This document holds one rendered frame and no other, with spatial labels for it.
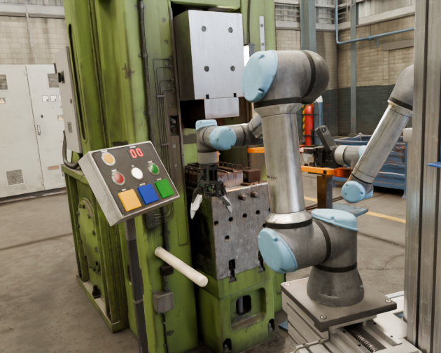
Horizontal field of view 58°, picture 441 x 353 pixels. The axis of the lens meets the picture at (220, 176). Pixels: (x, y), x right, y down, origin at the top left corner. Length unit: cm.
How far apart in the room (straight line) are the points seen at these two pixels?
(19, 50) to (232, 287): 628
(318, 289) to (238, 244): 101
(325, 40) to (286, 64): 1026
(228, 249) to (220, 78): 85
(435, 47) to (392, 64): 952
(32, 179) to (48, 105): 122
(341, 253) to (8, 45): 708
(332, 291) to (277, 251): 22
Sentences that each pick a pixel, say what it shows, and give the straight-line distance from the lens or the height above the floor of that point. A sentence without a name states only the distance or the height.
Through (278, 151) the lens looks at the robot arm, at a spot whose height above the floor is 123.
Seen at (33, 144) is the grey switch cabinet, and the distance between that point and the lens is 699.
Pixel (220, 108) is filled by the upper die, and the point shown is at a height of 132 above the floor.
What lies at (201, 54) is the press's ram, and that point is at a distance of 193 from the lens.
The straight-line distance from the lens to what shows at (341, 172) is 202.
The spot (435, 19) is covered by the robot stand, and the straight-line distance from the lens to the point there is 98.
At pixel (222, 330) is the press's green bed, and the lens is 220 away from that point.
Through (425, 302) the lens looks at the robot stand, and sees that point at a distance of 109.
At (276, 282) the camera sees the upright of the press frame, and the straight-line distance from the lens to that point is 260.
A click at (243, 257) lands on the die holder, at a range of 210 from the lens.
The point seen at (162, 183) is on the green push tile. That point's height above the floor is 103.
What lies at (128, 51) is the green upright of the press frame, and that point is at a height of 160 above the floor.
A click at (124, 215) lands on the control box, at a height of 97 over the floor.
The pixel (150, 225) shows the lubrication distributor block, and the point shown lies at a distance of 197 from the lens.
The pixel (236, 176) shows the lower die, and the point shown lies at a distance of 204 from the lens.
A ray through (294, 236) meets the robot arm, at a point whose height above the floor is 103.
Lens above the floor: 135
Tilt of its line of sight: 11 degrees down
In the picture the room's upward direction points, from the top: 4 degrees counter-clockwise
